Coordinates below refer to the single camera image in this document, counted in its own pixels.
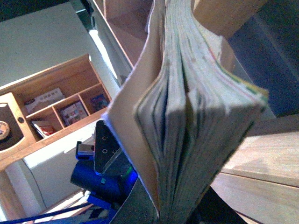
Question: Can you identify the red white item lower cubby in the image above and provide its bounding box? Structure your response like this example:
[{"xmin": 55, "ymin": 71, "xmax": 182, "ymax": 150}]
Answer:
[{"xmin": 31, "ymin": 120, "xmax": 56, "ymax": 138}]

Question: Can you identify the distant wooden cubby shelf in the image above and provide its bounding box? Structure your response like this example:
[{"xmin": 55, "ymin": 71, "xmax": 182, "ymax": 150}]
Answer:
[{"xmin": 0, "ymin": 54, "xmax": 111, "ymax": 169}]

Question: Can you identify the thick beige paperback book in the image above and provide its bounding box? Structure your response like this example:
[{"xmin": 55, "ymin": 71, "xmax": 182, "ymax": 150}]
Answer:
[{"xmin": 104, "ymin": 0, "xmax": 268, "ymax": 224}]

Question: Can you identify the colourful box middle cubby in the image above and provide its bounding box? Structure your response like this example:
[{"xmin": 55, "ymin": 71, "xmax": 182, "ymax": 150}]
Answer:
[{"xmin": 60, "ymin": 101, "xmax": 88, "ymax": 126}]

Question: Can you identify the blue item right cubby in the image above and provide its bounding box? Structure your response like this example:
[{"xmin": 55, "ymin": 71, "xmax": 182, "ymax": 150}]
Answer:
[{"xmin": 91, "ymin": 94, "xmax": 109, "ymax": 111}]

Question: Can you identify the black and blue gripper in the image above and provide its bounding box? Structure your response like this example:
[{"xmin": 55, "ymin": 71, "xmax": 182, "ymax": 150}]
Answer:
[{"xmin": 76, "ymin": 119, "xmax": 138, "ymax": 177}]

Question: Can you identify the white box in cubby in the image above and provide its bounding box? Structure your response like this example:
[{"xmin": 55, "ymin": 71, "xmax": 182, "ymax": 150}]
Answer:
[{"xmin": 25, "ymin": 88, "xmax": 65, "ymax": 114}]

